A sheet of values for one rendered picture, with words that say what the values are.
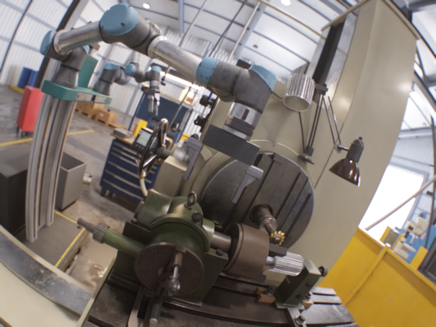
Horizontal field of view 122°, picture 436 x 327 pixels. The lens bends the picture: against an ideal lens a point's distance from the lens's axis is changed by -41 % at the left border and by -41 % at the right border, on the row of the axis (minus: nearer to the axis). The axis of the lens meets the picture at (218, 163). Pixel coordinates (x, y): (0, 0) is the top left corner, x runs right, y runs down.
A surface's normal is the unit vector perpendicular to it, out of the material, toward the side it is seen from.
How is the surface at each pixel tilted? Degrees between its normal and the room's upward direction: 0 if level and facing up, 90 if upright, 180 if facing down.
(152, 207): 39
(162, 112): 90
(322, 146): 90
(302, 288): 90
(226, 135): 90
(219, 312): 0
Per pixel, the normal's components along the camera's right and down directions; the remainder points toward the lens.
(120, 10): -0.06, 0.10
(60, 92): 0.15, 0.23
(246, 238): 0.38, -0.61
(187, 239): 0.57, -0.68
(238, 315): 0.42, -0.90
